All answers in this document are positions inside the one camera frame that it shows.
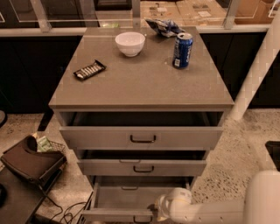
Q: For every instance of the grey bottom drawer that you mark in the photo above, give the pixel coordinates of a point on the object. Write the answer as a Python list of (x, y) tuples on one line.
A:
[(128, 199)]

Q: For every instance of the grey drawer cabinet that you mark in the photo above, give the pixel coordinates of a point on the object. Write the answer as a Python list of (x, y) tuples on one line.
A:
[(147, 82)]

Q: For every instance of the wire basket with green packet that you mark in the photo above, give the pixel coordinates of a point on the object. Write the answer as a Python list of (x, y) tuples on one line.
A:
[(46, 145)]

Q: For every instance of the white bowl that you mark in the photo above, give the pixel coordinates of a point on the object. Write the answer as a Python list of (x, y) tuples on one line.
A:
[(130, 43)]

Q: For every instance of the black snack bar packet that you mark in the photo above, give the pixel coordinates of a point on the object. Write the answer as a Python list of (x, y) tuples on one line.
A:
[(89, 71)]

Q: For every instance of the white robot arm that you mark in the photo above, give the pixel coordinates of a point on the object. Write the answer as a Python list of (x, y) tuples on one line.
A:
[(260, 206)]

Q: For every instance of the blue soda can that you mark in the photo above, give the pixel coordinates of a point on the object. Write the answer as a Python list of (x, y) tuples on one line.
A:
[(182, 50)]

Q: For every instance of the grey middle drawer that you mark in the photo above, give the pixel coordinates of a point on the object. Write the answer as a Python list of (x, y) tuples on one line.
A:
[(160, 163)]

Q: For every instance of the cardboard boxes behind glass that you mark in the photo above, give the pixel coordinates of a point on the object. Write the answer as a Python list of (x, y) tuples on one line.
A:
[(209, 12)]

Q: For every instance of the white diagonal post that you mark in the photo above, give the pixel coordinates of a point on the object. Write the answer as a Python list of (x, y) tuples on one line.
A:
[(258, 70)]

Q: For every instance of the black side table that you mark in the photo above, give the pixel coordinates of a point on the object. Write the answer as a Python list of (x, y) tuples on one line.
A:
[(22, 201)]

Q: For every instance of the grey drawer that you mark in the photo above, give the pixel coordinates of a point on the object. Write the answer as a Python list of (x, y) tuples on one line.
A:
[(143, 131), (128, 199), (160, 163)]

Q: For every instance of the blue white chip bag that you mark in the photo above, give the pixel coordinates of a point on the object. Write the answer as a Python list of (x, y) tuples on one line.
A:
[(166, 28)]

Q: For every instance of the black folded device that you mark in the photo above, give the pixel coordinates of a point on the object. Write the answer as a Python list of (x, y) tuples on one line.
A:
[(24, 160)]

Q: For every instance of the grey top drawer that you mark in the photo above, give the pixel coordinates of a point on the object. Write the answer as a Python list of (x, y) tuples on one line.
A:
[(143, 131)]

